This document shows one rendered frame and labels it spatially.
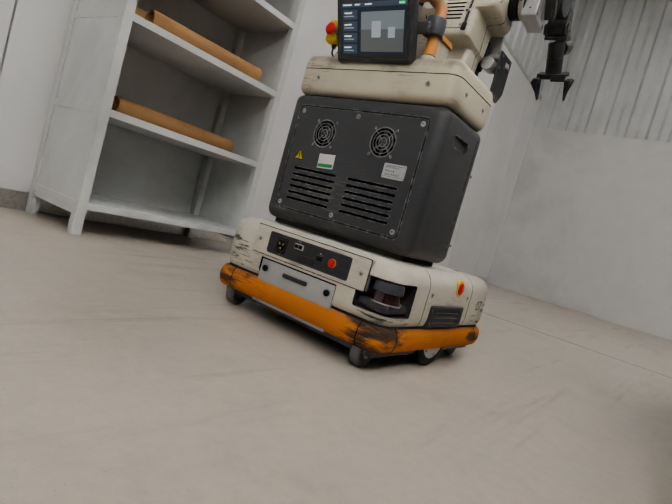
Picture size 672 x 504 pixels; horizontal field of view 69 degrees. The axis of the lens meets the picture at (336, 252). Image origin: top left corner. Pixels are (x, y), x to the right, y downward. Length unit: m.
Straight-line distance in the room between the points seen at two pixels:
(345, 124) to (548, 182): 6.39
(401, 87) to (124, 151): 1.70
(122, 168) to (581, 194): 6.18
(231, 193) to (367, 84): 1.53
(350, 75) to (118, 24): 1.06
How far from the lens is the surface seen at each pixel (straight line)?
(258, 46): 2.99
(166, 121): 2.47
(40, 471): 0.66
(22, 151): 2.56
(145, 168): 2.80
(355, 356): 1.23
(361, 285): 1.21
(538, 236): 7.58
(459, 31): 1.78
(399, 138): 1.33
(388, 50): 1.43
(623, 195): 7.51
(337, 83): 1.52
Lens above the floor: 0.35
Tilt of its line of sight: 4 degrees down
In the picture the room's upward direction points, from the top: 16 degrees clockwise
